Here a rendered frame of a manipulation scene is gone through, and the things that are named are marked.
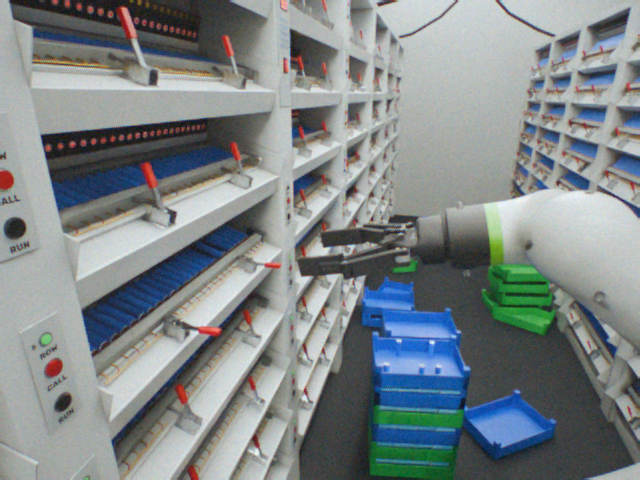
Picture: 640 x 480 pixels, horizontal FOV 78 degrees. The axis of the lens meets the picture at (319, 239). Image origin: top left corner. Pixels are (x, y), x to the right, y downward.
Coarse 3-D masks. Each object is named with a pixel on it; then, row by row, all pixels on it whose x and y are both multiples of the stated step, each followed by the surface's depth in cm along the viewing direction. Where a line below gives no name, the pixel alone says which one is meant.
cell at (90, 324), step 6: (84, 318) 59; (90, 318) 60; (84, 324) 59; (90, 324) 59; (96, 324) 59; (102, 324) 60; (90, 330) 59; (96, 330) 58; (102, 330) 59; (108, 330) 59; (114, 330) 59; (102, 336) 58; (108, 336) 58
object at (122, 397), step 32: (224, 224) 105; (256, 224) 103; (256, 256) 96; (224, 288) 80; (192, 320) 69; (160, 352) 61; (192, 352) 68; (128, 384) 54; (160, 384) 60; (128, 416) 54
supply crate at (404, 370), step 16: (384, 352) 148; (400, 352) 148; (416, 352) 148; (448, 352) 147; (400, 368) 140; (416, 368) 140; (432, 368) 140; (448, 368) 140; (464, 368) 128; (384, 384) 131; (400, 384) 131; (416, 384) 130; (432, 384) 130; (448, 384) 129; (464, 384) 129
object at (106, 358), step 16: (256, 240) 98; (240, 256) 91; (208, 272) 79; (192, 288) 73; (176, 304) 68; (192, 304) 71; (144, 320) 62; (160, 320) 64; (128, 336) 58; (144, 336) 61; (160, 336) 62; (112, 352) 55; (96, 368) 52
